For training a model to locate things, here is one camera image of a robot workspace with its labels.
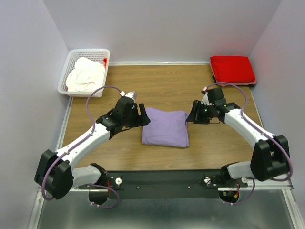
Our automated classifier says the white crumpled t shirt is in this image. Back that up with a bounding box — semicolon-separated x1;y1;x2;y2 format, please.
66;57;105;92

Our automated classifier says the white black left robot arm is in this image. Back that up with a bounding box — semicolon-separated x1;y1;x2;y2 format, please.
34;96;150;200

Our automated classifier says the folded pink t shirt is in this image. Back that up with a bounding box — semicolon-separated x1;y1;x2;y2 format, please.
218;81;256;87

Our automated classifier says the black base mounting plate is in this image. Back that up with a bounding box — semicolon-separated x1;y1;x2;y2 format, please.
77;168;248;200

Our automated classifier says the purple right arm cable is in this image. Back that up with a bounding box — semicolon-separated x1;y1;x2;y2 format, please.
202;82;294;206

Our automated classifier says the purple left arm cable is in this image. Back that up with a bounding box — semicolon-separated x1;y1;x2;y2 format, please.
41;85;126;209

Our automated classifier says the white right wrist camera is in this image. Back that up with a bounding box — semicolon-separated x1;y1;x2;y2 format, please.
201;88;210;105

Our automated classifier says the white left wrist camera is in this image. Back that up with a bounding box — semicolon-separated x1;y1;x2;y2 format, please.
120;91;137;101

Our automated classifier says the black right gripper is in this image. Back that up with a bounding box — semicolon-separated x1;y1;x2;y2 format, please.
185;100;214;125

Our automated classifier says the aluminium frame rail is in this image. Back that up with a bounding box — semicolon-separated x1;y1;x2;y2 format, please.
29;181;304;229

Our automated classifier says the red garment in basket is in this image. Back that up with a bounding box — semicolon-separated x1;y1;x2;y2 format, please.
103;57;109;70

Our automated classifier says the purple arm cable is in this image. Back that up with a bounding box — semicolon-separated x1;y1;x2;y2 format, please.
202;82;294;206
41;85;126;209

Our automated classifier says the purple t shirt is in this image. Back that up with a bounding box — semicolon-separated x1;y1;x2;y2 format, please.
142;108;189;148

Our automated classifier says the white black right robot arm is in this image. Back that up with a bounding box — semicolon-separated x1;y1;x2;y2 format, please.
186;87;293;187

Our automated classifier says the white plastic laundry basket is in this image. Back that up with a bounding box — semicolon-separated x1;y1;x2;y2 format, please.
57;49;110;98

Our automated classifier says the folded red t shirt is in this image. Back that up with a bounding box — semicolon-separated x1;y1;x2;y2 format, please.
210;56;256;82

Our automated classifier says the folded black t shirt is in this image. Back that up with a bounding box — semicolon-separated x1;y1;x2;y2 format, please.
212;75;256;88

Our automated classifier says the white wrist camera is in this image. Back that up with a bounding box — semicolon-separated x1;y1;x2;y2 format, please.
201;88;210;105
120;91;137;101

